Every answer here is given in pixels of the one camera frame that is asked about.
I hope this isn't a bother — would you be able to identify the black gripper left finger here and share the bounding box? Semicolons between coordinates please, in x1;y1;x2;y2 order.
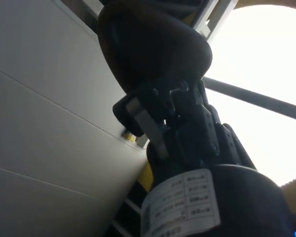
112;80;179;161

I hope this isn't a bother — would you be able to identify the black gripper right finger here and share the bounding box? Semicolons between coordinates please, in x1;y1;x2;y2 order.
164;78;259;171

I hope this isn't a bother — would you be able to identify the grey metal bar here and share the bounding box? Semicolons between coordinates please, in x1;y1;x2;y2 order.
203;76;296;122

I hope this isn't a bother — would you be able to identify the pale grey locker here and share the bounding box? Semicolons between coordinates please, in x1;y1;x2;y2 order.
0;0;149;237

